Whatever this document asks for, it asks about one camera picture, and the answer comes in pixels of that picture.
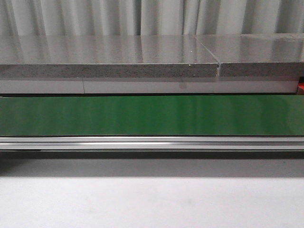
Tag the grey stone counter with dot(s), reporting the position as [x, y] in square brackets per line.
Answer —
[169, 64]

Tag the green conveyor belt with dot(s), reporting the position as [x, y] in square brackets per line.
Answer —
[152, 115]

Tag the red tray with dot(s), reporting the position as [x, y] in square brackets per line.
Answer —
[300, 89]

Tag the white curtain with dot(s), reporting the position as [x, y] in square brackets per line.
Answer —
[150, 17]

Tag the aluminium conveyor frame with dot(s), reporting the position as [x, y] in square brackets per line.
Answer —
[157, 143]

